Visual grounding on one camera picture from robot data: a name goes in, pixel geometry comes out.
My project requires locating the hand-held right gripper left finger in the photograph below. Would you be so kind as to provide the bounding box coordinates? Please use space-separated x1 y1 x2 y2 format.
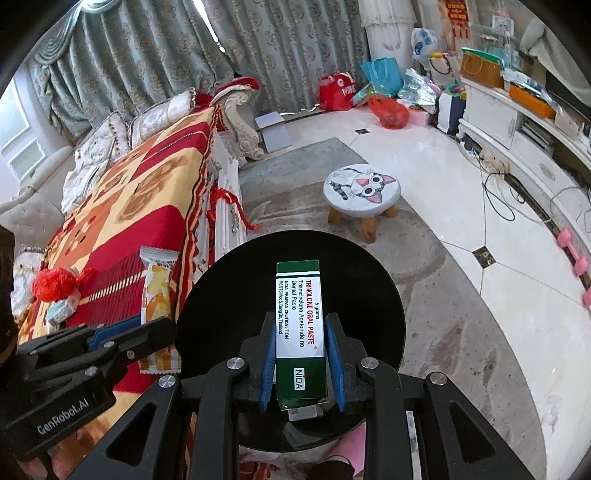
78 311 280 480

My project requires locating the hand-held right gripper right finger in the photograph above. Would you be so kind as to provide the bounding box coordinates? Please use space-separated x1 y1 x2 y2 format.
323 313 513 480

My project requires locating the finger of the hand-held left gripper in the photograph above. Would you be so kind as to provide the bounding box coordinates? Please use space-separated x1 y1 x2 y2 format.
32 318 178 402
16 316 142 370

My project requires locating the green white cardboard box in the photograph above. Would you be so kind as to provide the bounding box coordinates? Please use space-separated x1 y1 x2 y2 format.
276 260 329 411

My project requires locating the yellow white snack packet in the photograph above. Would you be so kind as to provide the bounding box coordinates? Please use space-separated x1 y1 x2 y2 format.
139 246 181 374

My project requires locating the small pale green box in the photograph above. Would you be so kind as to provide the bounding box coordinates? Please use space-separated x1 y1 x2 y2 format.
46 295 80 324

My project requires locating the red plastic bag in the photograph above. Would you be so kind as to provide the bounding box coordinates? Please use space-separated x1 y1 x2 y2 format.
368 95 410 130
32 267 99 301

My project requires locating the black round trash bin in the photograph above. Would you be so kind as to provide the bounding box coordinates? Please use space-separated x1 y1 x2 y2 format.
174 230 408 455

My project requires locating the person's pink slipper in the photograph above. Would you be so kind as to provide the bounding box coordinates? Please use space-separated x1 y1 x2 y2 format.
323 431 368 474

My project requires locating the embroidered striped pillow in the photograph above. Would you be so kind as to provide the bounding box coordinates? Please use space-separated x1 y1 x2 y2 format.
11 249 49 319
130 88 198 145
74 111 132 174

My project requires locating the grey patterned rug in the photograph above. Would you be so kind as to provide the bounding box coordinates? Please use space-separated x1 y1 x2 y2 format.
238 137 546 480

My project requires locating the red orange printed blanket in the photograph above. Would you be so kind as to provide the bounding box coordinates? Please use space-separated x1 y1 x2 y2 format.
11 105 222 462

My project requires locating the grey tufted sofa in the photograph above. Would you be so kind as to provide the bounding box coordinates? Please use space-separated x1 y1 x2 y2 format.
0 88 266 268

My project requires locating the red ribbon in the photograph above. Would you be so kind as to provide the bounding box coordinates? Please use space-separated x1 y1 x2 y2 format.
205 178 259 232

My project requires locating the white crumpled cloth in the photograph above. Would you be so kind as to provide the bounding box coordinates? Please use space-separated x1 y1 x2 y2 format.
62 161 100 213

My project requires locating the cat print wooden stool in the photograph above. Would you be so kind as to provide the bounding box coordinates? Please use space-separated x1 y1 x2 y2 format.
323 164 402 244

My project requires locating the white window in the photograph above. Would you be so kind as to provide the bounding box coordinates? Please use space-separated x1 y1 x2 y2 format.
0 78 51 204

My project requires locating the grey storage box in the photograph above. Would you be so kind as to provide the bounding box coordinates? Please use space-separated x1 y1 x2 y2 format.
255 113 291 153

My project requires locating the full red plastic bag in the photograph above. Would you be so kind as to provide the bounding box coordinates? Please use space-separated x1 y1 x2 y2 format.
368 95 410 130

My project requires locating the red cloth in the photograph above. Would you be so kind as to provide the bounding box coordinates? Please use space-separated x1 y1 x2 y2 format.
196 76 262 109

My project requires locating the red tote bag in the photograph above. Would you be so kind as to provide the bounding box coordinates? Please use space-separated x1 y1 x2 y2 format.
318 71 355 112

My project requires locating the teal patterned curtain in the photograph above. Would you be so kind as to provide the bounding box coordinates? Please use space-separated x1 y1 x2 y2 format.
203 0 370 116
28 0 236 134

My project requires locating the dark blue paper bag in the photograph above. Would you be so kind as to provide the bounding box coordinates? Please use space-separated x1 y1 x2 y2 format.
438 91 467 136

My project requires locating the silver foil bag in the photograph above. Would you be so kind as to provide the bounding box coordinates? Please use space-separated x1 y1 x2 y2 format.
397 68 439 114

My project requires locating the white television cabinet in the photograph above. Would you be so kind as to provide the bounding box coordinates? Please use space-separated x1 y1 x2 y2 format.
459 76 591 241

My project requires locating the teal gift bag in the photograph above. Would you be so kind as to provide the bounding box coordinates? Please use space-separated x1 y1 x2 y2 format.
360 58 402 97

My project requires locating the white paper bag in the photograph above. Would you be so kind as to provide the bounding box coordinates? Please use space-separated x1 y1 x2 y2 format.
429 53 462 86

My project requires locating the orange box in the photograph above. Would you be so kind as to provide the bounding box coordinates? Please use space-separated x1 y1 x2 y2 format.
509 84 557 120

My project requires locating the brown paper bag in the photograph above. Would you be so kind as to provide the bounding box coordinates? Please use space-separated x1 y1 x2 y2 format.
461 50 504 89

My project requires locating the blue white plastic bag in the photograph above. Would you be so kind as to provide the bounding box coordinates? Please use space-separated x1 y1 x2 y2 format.
411 28 437 58

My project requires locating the red hanging banner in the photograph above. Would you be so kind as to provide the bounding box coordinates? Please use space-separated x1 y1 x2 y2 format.
445 0 469 40

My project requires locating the grey jacket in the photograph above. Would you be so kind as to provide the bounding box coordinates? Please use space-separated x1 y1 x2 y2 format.
519 16 591 97

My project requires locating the black cable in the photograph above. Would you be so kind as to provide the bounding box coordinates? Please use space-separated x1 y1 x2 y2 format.
482 171 515 222

